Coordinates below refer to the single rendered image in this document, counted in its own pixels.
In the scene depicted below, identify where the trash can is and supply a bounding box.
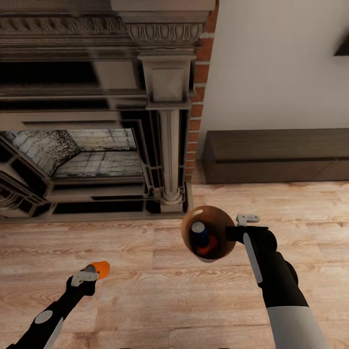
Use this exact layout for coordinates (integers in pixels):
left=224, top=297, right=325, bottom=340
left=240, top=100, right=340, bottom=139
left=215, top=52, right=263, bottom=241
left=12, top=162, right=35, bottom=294
left=181, top=206, right=236, bottom=263

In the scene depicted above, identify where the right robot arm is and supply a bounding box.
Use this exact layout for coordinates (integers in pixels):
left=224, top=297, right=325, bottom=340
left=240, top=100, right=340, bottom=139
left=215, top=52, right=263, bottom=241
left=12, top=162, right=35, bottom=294
left=225, top=214, right=331, bottom=349

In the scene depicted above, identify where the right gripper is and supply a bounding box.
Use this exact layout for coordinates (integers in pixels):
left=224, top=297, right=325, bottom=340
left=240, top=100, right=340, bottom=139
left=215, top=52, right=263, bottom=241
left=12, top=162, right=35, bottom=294
left=225, top=226, right=245, bottom=243

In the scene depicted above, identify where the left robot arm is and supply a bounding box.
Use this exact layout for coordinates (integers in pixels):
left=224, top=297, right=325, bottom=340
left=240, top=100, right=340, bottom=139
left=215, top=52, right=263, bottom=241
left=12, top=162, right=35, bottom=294
left=7, top=270, right=99, bottom=349

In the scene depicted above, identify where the can of soda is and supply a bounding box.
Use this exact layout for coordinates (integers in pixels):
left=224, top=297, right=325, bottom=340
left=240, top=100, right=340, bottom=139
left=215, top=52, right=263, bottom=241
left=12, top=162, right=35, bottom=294
left=191, top=222, right=209, bottom=248
left=84, top=262, right=110, bottom=282
left=193, top=234, right=220, bottom=257

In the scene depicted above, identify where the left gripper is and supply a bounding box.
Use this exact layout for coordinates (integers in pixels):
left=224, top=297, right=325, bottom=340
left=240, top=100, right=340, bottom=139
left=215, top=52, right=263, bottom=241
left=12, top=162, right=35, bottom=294
left=63, top=278, right=95, bottom=305

